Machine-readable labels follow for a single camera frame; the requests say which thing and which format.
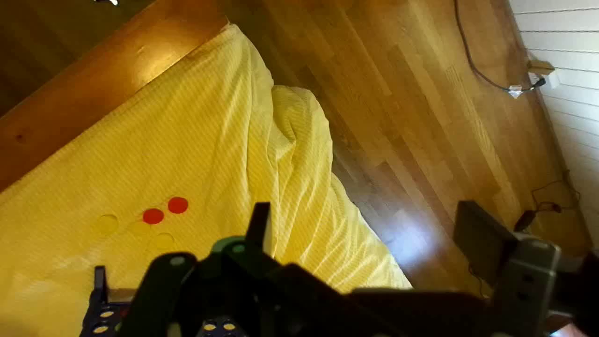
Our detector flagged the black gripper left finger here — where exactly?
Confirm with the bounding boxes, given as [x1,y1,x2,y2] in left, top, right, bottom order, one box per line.
[243,201,273,257]

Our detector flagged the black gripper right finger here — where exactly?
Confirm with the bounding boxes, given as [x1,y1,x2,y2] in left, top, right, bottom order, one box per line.
[451,199,562,337]

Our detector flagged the yellow game chip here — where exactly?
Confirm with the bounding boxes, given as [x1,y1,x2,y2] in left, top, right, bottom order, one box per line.
[152,233,178,251]

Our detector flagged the red game chip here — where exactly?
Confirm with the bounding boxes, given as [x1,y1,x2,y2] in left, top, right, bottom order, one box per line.
[167,195,191,216]
[141,206,167,227]

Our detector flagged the blue connect four grid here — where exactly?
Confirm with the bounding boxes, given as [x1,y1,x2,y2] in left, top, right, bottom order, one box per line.
[79,264,251,337]

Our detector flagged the yellow bed blanket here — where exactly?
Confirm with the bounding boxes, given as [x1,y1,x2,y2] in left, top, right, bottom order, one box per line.
[0,23,414,337]

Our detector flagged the black power cord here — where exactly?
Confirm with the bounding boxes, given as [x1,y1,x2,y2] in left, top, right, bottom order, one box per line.
[453,0,547,96]

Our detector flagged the wooden bunk bed frame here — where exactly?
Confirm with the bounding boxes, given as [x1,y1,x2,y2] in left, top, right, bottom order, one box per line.
[0,0,230,193]

